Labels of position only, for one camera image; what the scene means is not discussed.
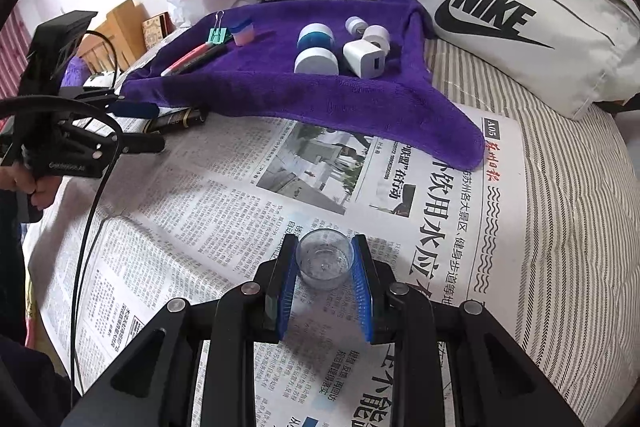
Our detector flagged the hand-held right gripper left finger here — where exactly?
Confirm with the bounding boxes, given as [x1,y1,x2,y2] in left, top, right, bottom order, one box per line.
[60,234,298,427]

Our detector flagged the blue and pink makeup sponge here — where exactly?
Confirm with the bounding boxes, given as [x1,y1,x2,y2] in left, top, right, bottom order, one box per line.
[230,19,255,46]

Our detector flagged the white charger plug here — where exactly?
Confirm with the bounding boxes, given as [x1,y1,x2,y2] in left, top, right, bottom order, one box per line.
[342,39,392,80]

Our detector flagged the purple towel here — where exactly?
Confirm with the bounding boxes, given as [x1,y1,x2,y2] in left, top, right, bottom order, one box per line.
[120,0,486,172]

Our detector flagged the person's dark clothing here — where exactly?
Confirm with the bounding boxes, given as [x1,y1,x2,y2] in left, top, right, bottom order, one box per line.
[0,187,76,427]

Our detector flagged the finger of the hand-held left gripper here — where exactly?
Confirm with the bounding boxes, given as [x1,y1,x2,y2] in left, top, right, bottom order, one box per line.
[117,133,167,156]
[102,100,161,120]

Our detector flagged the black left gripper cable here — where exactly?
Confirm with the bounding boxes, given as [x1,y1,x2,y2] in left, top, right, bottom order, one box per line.
[0,29,128,400]

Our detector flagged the dark bottle with gold label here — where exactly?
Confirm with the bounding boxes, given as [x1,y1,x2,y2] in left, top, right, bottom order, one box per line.
[144,106,209,132]

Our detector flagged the teal binder clip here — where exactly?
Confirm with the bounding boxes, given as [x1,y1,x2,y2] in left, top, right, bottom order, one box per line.
[207,10,233,45]

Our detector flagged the tan cardboard box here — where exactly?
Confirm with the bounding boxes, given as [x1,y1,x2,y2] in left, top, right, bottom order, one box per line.
[75,0,148,72]

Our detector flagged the pink flashlight pen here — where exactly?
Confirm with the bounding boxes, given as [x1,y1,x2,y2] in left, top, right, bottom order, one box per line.
[160,43,213,78]

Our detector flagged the clear plastic cup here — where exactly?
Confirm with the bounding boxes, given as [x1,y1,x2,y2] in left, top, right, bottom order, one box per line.
[295,229,355,292]

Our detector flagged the red striped cloth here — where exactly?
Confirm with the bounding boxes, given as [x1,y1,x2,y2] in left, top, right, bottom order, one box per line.
[0,4,31,122]

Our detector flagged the black cylinder tube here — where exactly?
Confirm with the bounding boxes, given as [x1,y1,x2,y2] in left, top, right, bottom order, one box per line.
[172,43,228,75]

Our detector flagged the striped bed sheet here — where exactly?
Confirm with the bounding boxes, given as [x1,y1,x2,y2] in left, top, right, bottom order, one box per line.
[20,22,640,427]

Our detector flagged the white bottle with blue label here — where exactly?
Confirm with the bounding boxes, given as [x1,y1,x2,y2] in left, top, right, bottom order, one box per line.
[294,22,342,76]

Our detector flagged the printed brown box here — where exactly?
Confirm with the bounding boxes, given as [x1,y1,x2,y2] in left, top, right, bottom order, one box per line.
[141,13,174,52]

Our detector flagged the small white roll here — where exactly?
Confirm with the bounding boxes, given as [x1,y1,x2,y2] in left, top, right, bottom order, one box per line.
[362,25,392,54]

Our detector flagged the person's left hand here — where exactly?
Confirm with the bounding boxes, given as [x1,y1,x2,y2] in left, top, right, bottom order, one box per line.
[0,164,58,210]

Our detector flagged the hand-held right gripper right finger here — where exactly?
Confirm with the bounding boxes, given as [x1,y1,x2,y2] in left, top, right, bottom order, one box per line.
[350,234,586,427]

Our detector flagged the newspaper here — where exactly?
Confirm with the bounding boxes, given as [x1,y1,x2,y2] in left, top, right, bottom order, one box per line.
[37,107,526,427]

